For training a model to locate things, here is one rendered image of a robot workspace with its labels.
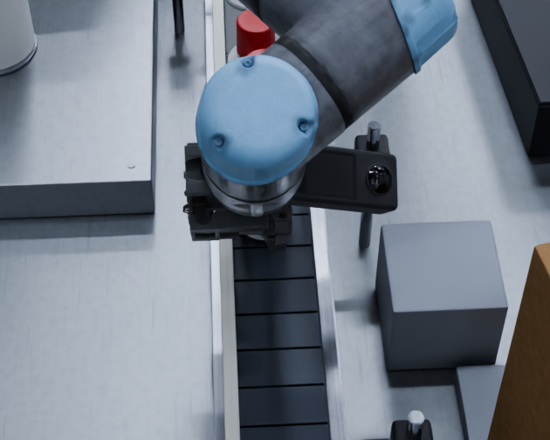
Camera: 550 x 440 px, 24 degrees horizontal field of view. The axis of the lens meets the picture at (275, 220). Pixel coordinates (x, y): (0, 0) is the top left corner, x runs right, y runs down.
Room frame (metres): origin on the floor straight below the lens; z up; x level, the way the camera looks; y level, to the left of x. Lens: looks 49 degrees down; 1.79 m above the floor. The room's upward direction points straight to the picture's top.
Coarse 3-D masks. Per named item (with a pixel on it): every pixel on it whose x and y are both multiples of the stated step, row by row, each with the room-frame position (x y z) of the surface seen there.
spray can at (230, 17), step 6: (228, 0) 0.91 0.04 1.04; (234, 0) 0.91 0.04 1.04; (228, 6) 0.91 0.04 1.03; (234, 6) 0.90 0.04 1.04; (240, 6) 0.90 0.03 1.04; (228, 12) 0.91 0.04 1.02; (234, 12) 0.90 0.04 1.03; (240, 12) 0.90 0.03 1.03; (228, 18) 0.91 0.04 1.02; (234, 18) 0.90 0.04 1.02; (228, 24) 0.91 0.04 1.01; (234, 24) 0.90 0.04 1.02; (228, 30) 0.91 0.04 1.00; (234, 30) 0.90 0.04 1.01; (228, 36) 0.91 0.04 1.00; (234, 36) 0.90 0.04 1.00; (276, 36) 0.91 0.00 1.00; (228, 42) 0.91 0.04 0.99; (234, 42) 0.90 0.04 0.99; (228, 48) 0.91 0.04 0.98
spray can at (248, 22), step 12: (240, 24) 0.82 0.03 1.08; (252, 24) 0.82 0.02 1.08; (264, 24) 0.82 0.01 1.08; (240, 36) 0.82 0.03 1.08; (252, 36) 0.81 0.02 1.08; (264, 36) 0.81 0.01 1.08; (240, 48) 0.82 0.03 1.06; (252, 48) 0.81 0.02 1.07; (264, 48) 0.81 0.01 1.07; (228, 60) 0.83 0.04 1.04
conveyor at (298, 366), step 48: (240, 240) 0.76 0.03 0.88; (288, 240) 0.76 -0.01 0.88; (240, 288) 0.70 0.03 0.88; (288, 288) 0.70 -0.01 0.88; (240, 336) 0.65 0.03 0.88; (288, 336) 0.65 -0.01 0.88; (240, 384) 0.60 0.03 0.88; (288, 384) 0.60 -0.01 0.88; (240, 432) 0.55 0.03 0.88; (288, 432) 0.55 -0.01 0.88
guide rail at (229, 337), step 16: (224, 48) 0.99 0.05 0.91; (224, 64) 0.96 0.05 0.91; (224, 240) 0.73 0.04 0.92; (224, 256) 0.71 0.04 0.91; (224, 272) 0.69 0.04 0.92; (224, 288) 0.67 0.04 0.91; (224, 304) 0.66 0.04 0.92; (224, 320) 0.64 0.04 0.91; (224, 336) 0.62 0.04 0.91; (224, 352) 0.61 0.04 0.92; (224, 368) 0.59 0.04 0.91; (224, 384) 0.58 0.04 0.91; (224, 400) 0.56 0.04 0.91; (224, 416) 0.54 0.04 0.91
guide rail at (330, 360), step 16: (320, 224) 0.71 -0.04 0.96; (320, 240) 0.69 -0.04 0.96; (320, 256) 0.67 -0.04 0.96; (320, 272) 0.65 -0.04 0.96; (320, 288) 0.64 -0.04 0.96; (320, 304) 0.62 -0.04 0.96; (320, 320) 0.61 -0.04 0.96; (320, 336) 0.59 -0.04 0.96; (336, 352) 0.57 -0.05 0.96; (336, 368) 0.56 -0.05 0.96; (336, 384) 0.54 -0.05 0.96; (336, 400) 0.53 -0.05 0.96; (336, 416) 0.52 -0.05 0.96; (336, 432) 0.50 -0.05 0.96
